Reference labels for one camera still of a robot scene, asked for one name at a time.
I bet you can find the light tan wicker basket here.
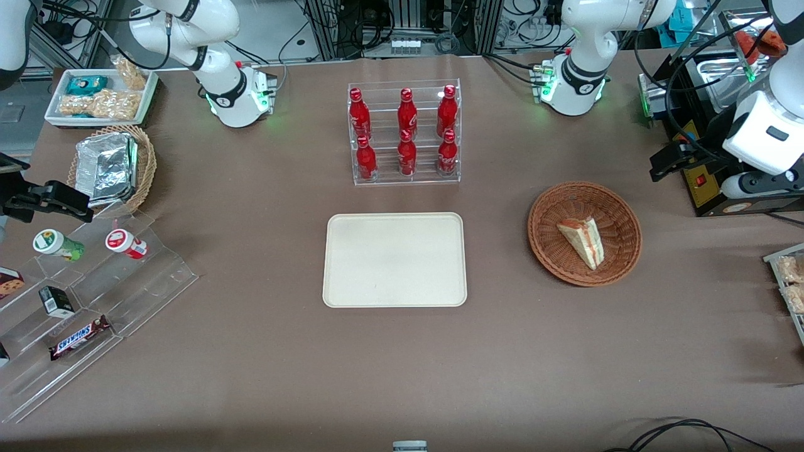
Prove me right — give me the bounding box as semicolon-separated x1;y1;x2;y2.
67;124;157;214

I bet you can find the red chocolate chip cookie box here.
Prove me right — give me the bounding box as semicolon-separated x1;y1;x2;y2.
0;267;26;301

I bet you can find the clear acrylic stepped display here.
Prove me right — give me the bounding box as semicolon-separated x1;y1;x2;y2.
0;207;199;424

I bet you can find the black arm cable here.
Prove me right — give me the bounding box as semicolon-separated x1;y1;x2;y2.
631;0;754;183
38;0;171;71

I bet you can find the stainless steel tray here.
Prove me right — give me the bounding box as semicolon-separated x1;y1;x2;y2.
638;50;780;120

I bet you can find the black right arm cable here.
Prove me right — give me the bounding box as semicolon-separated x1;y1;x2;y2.
38;0;171;71

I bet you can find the black floor cable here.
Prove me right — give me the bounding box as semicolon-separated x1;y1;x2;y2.
603;419;776;452

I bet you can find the teal snack packet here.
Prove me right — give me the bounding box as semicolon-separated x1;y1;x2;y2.
66;75;109;96

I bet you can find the small black barcode box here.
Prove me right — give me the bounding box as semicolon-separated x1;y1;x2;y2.
39;286;75;318

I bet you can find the aluminium foil food container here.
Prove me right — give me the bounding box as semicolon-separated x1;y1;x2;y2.
75;132;139;208

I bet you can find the Snickers chocolate bar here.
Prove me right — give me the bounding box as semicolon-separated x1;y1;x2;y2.
49;315;112;361

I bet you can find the clear acrylic bottle rack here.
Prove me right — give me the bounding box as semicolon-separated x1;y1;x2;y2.
347;79;462;186

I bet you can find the cream plastic serving tray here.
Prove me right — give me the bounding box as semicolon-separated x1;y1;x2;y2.
322;212;468;308

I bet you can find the small clear peanut snack bag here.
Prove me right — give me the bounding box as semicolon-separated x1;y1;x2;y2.
112;55;148;92

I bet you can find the green lidded snack cup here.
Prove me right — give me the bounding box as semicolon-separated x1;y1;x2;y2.
33;229;85;262

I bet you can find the triangular sandwich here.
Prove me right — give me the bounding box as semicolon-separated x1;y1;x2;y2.
557;217;605;271

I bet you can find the aluminium frame equipment rack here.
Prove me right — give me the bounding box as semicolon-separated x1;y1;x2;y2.
305;0;503;60

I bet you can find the brown round wicker basket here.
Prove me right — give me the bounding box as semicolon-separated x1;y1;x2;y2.
528;181;643;288

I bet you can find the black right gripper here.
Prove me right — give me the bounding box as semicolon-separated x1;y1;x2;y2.
0;154;94;223

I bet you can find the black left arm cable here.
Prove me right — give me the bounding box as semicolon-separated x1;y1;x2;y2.
631;0;754;183

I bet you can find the white rectangular snack tray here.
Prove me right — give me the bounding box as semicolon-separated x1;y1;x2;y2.
44;68;159;128

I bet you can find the large clear peanut snack bag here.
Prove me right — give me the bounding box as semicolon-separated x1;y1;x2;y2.
58;89;140;120

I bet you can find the red snack packet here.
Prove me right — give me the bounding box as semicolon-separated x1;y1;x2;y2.
734;28;787;58

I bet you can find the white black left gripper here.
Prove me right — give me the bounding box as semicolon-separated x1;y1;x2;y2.
649;143;804;200

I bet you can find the red Coca-Cola bottle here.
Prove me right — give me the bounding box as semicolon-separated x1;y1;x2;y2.
438;129;458;176
398;129;417;177
356;135;378;181
437;85;459;134
349;88;371;140
398;88;418;134

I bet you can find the clear rack with snacks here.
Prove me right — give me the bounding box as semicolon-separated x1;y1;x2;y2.
763;244;804;346

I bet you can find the red lidded snack cup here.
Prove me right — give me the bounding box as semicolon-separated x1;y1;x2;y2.
105;229;148;260

